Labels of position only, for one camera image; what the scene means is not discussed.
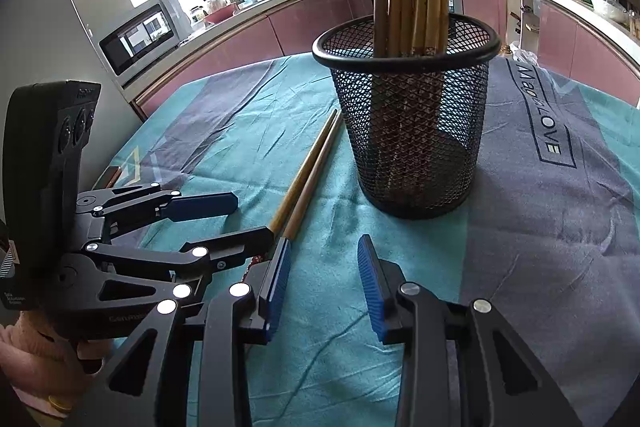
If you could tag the red-tipped wooden chopstick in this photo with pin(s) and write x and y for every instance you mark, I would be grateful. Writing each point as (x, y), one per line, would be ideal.
(316, 172)
(304, 167)

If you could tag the teal and grey tablecloth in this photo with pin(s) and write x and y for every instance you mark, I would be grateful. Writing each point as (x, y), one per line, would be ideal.
(550, 257)

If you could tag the clear plastic bag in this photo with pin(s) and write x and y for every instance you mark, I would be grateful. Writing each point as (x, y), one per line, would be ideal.
(525, 54)

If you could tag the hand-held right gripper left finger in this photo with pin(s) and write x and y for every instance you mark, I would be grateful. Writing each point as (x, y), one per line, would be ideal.
(277, 287)

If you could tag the person's left hand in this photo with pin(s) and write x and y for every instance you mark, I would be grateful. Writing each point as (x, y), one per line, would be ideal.
(95, 352)

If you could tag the white microwave oven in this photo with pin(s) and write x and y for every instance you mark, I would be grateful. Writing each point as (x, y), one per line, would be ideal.
(140, 34)

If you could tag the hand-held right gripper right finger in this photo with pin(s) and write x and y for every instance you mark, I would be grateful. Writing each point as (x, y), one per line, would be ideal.
(372, 287)

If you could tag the white bowl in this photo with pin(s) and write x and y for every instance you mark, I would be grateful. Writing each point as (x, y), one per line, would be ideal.
(607, 7)

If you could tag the small glass jar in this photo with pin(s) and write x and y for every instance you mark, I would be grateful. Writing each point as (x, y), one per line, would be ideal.
(196, 14)

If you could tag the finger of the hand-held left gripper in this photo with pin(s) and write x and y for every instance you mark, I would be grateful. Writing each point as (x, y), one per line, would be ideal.
(235, 247)
(200, 207)

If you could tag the black mesh utensil holder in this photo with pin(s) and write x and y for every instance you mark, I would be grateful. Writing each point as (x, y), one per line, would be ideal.
(465, 117)

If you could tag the pink bowl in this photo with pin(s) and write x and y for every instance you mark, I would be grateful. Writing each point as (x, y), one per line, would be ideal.
(220, 14)

